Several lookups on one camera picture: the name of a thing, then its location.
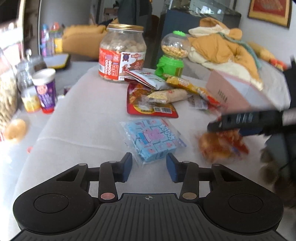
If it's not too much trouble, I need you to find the golden bread bun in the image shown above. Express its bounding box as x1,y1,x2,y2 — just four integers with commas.
195,130,249,164

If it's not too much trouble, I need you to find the blue Peppa Pig snack pack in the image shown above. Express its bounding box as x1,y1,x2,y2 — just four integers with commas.
120,118,187,166

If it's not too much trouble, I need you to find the red chicken snack pouch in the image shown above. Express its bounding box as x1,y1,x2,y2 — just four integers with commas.
126,81,179,118

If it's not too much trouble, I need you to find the pink cardboard box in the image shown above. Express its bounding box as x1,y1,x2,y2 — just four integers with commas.
206,70,276,113

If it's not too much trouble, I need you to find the yellow chip bag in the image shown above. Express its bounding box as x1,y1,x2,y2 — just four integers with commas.
164,74,222,107

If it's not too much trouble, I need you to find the small red label packet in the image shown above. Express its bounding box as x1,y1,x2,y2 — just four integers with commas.
188,95,209,110

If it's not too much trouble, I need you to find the beige cracker stick pack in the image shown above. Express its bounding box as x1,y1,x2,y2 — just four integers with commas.
145,88,192,104

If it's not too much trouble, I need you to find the yellow cream blanket pile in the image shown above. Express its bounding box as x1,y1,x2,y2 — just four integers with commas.
188,18,264,90

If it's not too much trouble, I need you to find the white silver snack bag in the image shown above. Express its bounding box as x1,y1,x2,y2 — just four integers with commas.
125,69,171,91

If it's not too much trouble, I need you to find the green gumball candy dispenser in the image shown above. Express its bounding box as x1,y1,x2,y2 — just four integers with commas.
154,31,191,78

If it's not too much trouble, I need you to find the framed red picture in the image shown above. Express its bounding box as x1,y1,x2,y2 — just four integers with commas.
247,0,292,29

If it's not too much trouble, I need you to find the clear plastic jar left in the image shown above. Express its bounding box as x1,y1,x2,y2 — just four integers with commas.
16,60,41,113

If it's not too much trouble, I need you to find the purple paper cup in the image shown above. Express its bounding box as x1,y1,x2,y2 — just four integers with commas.
32,68,56,114

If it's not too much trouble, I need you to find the large nut jar gold lid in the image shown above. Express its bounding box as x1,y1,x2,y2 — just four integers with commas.
98,24,147,81

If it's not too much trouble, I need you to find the orange bean bag cushion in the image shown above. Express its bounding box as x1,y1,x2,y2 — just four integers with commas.
62,25,107,60

